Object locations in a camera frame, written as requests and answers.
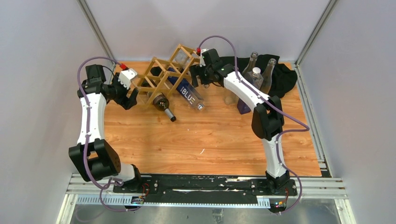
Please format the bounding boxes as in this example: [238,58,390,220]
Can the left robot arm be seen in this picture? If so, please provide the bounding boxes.
[69,64,143,193]

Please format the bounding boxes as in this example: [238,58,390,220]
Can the dark brown wine bottle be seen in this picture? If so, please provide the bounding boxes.
[152,93,177,122]

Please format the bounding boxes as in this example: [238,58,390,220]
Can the blue square bottle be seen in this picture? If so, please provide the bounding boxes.
[176,78,205,111]
[237,67,263,114]

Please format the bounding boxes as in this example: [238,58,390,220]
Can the clear bottle black gold label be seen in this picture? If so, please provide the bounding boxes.
[242,52,259,78]

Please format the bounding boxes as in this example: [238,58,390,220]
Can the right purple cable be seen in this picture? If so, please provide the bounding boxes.
[195,35,311,216]

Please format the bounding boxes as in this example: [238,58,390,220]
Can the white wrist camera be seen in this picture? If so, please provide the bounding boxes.
[197,48,208,67]
[118,69,138,90]

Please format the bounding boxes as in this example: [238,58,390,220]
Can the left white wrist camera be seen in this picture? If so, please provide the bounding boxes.
[118,69,138,90]

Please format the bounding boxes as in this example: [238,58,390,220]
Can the aluminium rail frame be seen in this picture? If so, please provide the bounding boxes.
[57,174,356,224]

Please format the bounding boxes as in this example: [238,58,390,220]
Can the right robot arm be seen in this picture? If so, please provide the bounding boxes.
[190,48,290,195]

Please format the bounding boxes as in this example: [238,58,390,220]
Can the black cloth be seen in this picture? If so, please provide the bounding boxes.
[220,54,297,98]

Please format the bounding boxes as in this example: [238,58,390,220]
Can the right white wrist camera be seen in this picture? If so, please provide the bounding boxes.
[197,48,208,67]

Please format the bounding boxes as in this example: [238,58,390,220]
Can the clear bottle pale label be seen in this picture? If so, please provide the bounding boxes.
[260,58,277,94]

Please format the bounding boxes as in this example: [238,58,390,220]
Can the small clear bottle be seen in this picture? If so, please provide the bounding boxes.
[224,92,238,105]

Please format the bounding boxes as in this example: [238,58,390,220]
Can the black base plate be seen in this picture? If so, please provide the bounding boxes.
[113,174,297,205]

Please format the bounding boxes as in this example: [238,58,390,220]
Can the wooden wine rack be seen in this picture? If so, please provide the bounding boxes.
[134,44,199,108]

